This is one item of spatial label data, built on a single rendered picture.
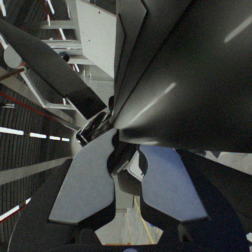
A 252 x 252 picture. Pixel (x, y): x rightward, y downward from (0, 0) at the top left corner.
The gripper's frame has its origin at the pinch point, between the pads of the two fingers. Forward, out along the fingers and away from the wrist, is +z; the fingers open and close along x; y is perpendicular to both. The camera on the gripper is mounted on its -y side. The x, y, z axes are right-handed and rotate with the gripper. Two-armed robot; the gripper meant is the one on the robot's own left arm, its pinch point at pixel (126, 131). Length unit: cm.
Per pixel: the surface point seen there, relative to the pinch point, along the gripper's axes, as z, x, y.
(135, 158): 11.6, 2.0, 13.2
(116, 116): 3.3, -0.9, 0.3
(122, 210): 505, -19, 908
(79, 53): 80, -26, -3
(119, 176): 20.2, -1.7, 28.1
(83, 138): 11.4, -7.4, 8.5
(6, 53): 79, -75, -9
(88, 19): 47, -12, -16
